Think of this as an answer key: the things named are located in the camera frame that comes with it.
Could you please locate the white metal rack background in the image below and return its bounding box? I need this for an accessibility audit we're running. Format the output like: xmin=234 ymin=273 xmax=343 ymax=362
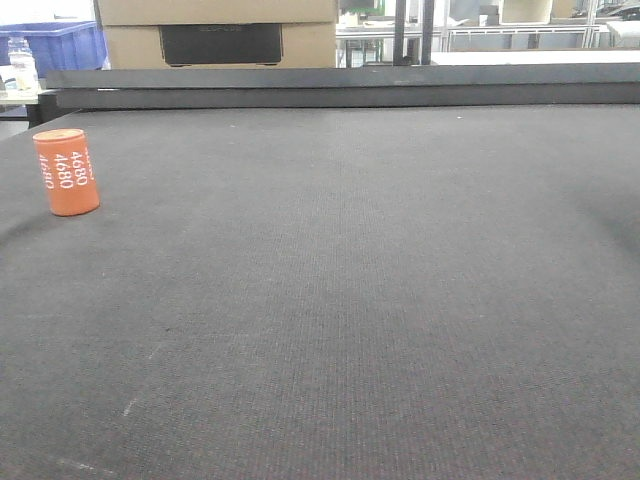
xmin=336 ymin=19 xmax=639 ymax=68

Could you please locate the lower cardboard box black print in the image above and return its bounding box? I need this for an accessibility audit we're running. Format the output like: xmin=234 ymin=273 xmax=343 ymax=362
xmin=103 ymin=23 xmax=336 ymax=70

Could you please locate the orange cylinder marked 4680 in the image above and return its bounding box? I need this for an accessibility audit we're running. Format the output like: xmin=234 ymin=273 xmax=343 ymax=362
xmin=32 ymin=128 xmax=100 ymax=217

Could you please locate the upper cardboard box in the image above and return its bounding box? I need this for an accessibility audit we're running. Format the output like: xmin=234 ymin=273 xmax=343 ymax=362
xmin=97 ymin=0 xmax=337 ymax=26

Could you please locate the dark grey board stack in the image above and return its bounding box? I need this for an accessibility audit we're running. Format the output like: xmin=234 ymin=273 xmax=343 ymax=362
xmin=46 ymin=63 xmax=639 ymax=110

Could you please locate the blue plastic crate background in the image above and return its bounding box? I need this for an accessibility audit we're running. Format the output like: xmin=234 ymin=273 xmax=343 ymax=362
xmin=1 ymin=21 xmax=107 ymax=78

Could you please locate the clear plastic water bottle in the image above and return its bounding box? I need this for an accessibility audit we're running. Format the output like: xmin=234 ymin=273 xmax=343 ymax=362
xmin=8 ymin=36 xmax=39 ymax=95

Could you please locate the black vertical post left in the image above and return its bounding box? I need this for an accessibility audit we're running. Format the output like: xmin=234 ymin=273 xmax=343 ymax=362
xmin=392 ymin=0 xmax=406 ymax=66

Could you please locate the black vertical post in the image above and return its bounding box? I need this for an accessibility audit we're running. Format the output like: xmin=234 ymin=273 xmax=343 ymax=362
xmin=392 ymin=0 xmax=406 ymax=66
xmin=420 ymin=0 xmax=435 ymax=66

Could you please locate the black vertical post right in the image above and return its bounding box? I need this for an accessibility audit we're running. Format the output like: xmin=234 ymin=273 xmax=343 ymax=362
xmin=420 ymin=0 xmax=435 ymax=66

